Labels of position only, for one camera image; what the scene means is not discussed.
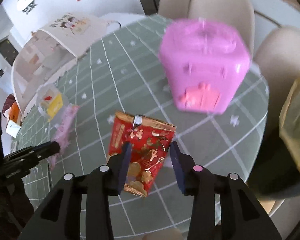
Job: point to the wall shelf cabinet unit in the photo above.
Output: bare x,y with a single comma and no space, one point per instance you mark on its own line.
275,2

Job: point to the black trash bin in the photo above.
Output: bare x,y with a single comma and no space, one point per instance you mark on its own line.
270,170

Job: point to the red gold snack packet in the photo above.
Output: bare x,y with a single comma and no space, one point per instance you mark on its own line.
150,140

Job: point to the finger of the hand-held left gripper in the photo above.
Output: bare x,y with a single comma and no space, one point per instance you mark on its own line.
45,149

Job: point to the pink wrapper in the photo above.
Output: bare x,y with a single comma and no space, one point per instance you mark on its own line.
65,127

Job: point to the mesh food cover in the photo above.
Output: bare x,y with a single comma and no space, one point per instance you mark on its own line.
52,50

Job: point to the orange white carton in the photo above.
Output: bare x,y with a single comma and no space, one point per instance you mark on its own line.
13,120

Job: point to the beige dining chair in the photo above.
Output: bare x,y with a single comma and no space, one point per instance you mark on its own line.
280,55
173,0
220,10

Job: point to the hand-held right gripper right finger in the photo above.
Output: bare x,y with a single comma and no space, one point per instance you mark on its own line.
215,200

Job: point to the green checked tablecloth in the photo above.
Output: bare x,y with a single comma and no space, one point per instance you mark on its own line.
130,80

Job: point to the pink toy box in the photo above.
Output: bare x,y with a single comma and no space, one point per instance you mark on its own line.
205,62

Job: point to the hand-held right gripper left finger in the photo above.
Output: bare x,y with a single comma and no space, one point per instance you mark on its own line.
90,200

